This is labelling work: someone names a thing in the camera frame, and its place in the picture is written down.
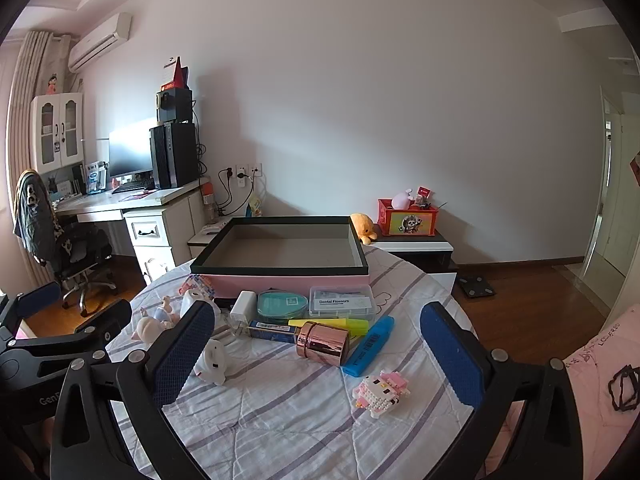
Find baby doll figurine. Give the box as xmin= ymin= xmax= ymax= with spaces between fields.
xmin=131 ymin=296 xmax=180 ymax=348

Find colourful block figure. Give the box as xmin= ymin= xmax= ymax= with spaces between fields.
xmin=178 ymin=274 xmax=215 ymax=308

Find small glass bottle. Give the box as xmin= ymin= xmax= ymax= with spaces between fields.
xmin=213 ymin=310 xmax=250 ymax=344

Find blue pencil lead box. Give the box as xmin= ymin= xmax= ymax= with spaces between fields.
xmin=247 ymin=320 xmax=297 ymax=344

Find teal round case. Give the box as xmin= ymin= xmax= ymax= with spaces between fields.
xmin=257 ymin=290 xmax=308 ymax=323

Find pink block cat figure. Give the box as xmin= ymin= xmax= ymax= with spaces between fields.
xmin=352 ymin=370 xmax=410 ymax=419

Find blue highlighter marker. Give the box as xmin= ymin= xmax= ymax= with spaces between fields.
xmin=342 ymin=315 xmax=395 ymax=377

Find clear dental floss box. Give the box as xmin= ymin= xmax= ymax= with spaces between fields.
xmin=308 ymin=285 xmax=378 ymax=321

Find rose gold metal tin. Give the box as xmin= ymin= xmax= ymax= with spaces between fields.
xmin=295 ymin=322 xmax=349 ymax=366

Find yellow highlighter marker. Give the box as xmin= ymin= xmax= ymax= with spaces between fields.
xmin=288 ymin=318 xmax=369 ymax=337

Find black office chair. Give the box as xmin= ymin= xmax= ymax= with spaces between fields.
xmin=13 ymin=169 xmax=117 ymax=318

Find pink bed sheet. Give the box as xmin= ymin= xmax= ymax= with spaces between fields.
xmin=479 ymin=303 xmax=640 ymax=480

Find white computer desk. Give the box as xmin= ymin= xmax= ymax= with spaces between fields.
xmin=56 ymin=180 xmax=205 ymax=283

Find low white bedside table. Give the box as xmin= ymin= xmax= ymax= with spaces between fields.
xmin=188 ymin=218 xmax=230 ymax=259

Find computer monitor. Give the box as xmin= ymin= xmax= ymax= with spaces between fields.
xmin=108 ymin=118 xmax=156 ymax=179

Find black bathroom scale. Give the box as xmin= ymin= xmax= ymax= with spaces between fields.
xmin=457 ymin=275 xmax=496 ymax=299

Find striped white quilt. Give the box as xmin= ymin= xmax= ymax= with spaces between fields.
xmin=105 ymin=244 xmax=507 ymax=480

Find black computer tower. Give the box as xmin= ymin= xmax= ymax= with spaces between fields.
xmin=150 ymin=122 xmax=198 ymax=190

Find pink storage box dark rim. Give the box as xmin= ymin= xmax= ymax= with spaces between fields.
xmin=190 ymin=216 xmax=370 ymax=298

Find white glass door cabinet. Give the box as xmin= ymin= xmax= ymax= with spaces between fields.
xmin=30 ymin=92 xmax=84 ymax=174

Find black white side table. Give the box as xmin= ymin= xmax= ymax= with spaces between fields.
xmin=372 ymin=232 xmax=458 ymax=292

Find white door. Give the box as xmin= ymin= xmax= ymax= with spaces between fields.
xmin=580 ymin=98 xmax=639 ymax=310

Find black box on tower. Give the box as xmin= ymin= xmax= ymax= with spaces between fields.
xmin=156 ymin=88 xmax=193 ymax=124

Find beige curtain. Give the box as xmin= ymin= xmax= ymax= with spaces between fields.
xmin=6 ymin=30 xmax=53 ymax=292

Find red toy crate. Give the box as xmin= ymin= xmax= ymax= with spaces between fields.
xmin=376 ymin=198 xmax=439 ymax=236

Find yellow plush toy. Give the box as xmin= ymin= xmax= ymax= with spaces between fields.
xmin=349 ymin=212 xmax=378 ymax=245

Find pink plush in crate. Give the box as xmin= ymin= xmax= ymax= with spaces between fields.
xmin=390 ymin=188 xmax=412 ymax=210

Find white air conditioner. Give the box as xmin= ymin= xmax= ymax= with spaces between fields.
xmin=68 ymin=12 xmax=132 ymax=73

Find wall power sockets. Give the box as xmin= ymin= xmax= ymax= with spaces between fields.
xmin=234 ymin=162 xmax=262 ymax=188

